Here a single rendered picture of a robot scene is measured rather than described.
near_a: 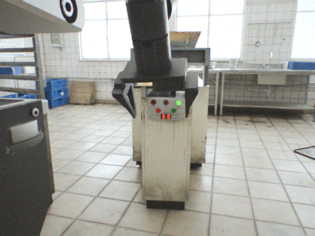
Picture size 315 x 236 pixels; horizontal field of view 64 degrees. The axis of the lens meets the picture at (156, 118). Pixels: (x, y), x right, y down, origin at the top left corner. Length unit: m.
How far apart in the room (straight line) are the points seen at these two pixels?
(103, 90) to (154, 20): 5.89
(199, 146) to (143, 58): 2.12
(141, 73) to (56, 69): 6.46
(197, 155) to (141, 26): 2.19
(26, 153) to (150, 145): 1.46
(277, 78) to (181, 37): 2.97
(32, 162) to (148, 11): 0.23
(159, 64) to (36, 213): 0.25
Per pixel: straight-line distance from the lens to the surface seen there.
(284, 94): 5.72
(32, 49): 1.84
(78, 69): 6.50
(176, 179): 1.81
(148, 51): 0.37
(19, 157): 0.29
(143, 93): 1.61
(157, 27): 0.36
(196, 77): 0.42
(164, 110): 1.62
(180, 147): 1.72
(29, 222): 0.32
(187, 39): 2.36
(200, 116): 2.38
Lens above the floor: 1.09
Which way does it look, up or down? 14 degrees down
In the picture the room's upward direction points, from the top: straight up
